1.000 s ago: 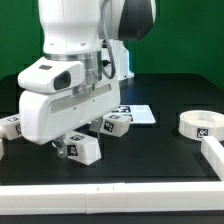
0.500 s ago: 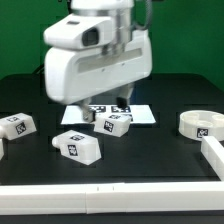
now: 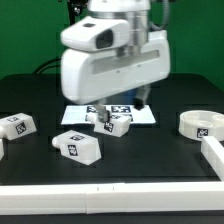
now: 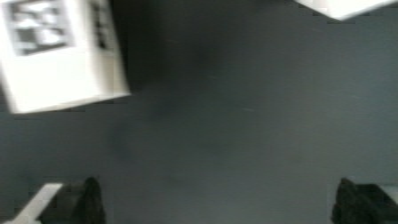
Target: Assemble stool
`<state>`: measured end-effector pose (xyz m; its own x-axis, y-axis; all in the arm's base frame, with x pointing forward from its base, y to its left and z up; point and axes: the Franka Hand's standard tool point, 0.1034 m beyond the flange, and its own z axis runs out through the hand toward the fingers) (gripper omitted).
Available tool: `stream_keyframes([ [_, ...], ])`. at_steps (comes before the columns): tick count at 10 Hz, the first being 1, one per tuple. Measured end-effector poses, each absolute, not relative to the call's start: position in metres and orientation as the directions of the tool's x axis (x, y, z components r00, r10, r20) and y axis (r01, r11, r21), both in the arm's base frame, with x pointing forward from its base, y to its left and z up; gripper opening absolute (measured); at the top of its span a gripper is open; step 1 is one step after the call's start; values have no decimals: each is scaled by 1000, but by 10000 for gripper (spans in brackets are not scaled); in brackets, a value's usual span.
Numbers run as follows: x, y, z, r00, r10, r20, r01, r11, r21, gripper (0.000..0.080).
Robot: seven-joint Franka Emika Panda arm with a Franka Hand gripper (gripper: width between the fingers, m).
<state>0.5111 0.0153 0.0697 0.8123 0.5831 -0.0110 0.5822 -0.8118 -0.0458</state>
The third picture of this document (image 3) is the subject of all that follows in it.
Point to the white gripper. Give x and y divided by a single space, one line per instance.
92 68

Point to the white round stool seat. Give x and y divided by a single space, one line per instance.
196 124

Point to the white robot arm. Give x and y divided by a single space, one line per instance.
135 12

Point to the white marker sheet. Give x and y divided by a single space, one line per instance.
78 114

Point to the white front rail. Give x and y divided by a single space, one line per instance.
111 198

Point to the black camera pole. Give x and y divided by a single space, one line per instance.
75 8

